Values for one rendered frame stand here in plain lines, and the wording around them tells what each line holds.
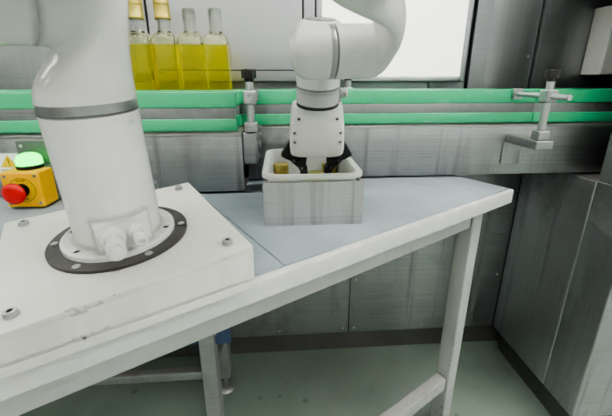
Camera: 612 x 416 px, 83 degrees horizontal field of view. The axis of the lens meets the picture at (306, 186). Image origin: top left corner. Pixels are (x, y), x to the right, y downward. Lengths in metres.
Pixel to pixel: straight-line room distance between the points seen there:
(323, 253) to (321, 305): 0.79
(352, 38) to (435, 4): 0.62
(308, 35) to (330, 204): 0.27
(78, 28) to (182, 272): 0.25
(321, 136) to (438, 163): 0.40
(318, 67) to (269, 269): 0.28
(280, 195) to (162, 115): 0.33
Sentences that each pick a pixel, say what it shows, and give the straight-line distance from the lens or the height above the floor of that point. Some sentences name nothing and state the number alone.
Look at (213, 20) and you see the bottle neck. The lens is 0.89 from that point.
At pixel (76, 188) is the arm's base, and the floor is 0.89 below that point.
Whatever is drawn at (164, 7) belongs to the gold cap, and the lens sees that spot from 0.92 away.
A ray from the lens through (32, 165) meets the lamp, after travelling 0.85.
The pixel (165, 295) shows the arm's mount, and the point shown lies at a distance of 0.40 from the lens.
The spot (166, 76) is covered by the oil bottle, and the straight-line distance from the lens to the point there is 0.90.
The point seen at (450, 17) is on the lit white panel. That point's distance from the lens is 1.12.
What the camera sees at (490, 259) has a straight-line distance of 1.40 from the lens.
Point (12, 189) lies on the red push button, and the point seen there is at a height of 0.80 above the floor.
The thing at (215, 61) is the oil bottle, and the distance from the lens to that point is 0.87.
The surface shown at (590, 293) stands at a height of 0.47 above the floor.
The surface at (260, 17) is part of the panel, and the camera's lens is 1.02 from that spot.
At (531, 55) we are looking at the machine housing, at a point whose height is 1.05.
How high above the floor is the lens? 1.00
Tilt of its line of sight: 18 degrees down
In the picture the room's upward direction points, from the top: straight up
